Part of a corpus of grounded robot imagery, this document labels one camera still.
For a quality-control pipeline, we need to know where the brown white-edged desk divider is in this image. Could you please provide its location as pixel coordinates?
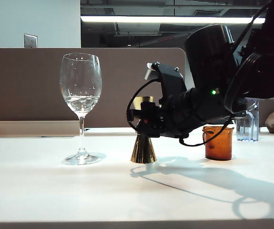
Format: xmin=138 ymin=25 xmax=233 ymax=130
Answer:
xmin=258 ymin=97 xmax=274 ymax=128

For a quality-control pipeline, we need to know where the black camera cable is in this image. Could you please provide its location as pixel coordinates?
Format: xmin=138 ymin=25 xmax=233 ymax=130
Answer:
xmin=126 ymin=1 xmax=271 ymax=147

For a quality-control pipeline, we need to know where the amber glass measuring cup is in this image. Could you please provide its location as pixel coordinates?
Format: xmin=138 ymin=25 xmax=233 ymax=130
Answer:
xmin=202 ymin=125 xmax=234 ymax=161

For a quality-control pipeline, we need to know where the clear wine glass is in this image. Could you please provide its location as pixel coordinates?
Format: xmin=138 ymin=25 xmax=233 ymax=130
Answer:
xmin=59 ymin=52 xmax=107 ymax=166

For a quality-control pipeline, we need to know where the clear plastic water bottle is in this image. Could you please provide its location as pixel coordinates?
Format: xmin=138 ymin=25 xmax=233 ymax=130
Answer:
xmin=236 ymin=99 xmax=260 ymax=142

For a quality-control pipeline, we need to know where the long ceiling light strip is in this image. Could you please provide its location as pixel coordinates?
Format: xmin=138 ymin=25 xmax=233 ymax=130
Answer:
xmin=80 ymin=15 xmax=266 ymax=24

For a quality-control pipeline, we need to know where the metal wall switch plate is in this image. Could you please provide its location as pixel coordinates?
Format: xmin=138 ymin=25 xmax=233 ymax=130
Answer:
xmin=23 ymin=33 xmax=38 ymax=49

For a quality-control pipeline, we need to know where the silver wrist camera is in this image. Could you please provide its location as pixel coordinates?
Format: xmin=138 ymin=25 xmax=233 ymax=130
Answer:
xmin=144 ymin=62 xmax=161 ymax=81

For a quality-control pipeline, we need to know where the gold double jigger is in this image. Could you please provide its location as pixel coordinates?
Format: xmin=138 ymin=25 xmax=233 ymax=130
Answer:
xmin=130 ymin=96 xmax=157 ymax=164

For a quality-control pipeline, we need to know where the beige cable tray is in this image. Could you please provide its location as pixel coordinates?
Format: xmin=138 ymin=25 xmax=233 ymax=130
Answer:
xmin=0 ymin=120 xmax=81 ymax=138

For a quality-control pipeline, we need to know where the wide brown desk divider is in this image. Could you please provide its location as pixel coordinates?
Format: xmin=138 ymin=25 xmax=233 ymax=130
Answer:
xmin=0 ymin=48 xmax=187 ymax=128

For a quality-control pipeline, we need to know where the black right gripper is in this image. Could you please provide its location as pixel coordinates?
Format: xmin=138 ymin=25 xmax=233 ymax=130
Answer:
xmin=126 ymin=61 xmax=196 ymax=138

